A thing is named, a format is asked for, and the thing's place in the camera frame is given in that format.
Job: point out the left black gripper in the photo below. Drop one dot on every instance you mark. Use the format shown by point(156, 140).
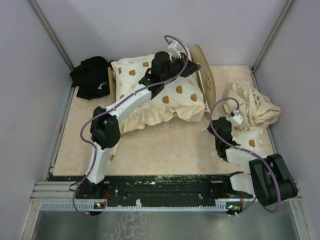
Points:
point(190, 68)

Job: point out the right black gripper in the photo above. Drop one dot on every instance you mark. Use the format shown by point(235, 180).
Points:
point(210, 129)

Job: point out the wooden pet bed frame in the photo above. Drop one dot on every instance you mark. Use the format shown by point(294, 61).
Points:
point(205, 78)

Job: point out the bear print white cushion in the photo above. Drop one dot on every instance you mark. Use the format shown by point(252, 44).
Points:
point(159, 122)

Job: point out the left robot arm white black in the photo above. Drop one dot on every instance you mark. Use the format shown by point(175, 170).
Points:
point(105, 123)

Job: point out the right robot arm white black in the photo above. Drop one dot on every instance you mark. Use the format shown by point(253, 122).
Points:
point(265, 183)

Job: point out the small bear print cloth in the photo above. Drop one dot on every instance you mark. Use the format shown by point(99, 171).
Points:
point(251, 139)

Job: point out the cream crumpled blanket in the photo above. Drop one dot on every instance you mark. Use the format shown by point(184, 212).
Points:
point(256, 109)

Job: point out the black cloth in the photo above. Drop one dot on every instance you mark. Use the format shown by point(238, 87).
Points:
point(92, 78)

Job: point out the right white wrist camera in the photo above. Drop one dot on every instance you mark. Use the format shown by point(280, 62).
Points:
point(236, 118)

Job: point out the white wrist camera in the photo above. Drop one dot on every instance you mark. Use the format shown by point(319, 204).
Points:
point(176, 50)
point(236, 118)

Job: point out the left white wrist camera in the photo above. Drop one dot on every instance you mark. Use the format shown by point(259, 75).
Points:
point(176, 50)

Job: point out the right aluminium corner rail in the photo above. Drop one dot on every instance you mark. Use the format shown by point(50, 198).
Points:
point(272, 35)

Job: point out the aluminium corner rail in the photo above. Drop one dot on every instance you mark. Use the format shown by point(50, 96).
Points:
point(272, 35)
point(51, 33)

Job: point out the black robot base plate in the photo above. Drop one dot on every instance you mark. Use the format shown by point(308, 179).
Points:
point(172, 190)

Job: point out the left aluminium corner rail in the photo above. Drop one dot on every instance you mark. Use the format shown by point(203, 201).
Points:
point(51, 33)

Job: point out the grey slotted cable duct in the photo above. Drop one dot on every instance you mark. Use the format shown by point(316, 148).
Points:
point(97, 206)

